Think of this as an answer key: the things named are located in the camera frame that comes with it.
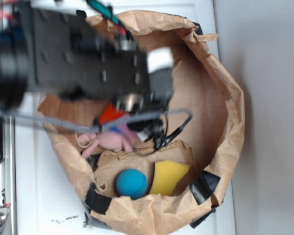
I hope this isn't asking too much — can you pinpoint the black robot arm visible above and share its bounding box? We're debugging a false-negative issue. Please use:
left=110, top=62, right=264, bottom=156
left=0, top=0, right=179, bottom=147

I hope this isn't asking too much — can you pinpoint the blue dimpled ball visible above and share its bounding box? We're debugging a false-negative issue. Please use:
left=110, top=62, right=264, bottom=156
left=116, top=169, right=147, bottom=200

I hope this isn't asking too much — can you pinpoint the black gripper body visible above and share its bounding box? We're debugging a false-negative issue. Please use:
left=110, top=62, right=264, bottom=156
left=112, top=47, right=174, bottom=142

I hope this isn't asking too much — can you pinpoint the pink plush bunny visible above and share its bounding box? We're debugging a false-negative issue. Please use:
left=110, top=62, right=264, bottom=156
left=75, top=124, right=140, bottom=158

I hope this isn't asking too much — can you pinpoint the brown paper bag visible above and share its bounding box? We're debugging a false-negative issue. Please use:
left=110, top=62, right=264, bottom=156
left=45, top=10, right=245, bottom=235

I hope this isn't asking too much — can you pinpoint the yellow sponge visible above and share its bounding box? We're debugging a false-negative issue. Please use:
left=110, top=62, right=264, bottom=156
left=149, top=160, right=191, bottom=196

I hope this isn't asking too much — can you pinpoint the aluminium frame rail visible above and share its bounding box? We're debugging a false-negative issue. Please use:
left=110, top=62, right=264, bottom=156
left=0, top=0, right=20, bottom=235

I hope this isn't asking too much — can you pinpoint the orange plastic toy carrot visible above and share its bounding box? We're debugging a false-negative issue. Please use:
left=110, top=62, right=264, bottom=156
left=98, top=103, right=126, bottom=125

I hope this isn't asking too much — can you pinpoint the grey braided cable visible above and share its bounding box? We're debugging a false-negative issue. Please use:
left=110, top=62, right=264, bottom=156
left=0, top=108, right=194, bottom=150

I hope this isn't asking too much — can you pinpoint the white tray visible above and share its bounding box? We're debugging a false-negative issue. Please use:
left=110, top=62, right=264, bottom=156
left=15, top=0, right=236, bottom=235

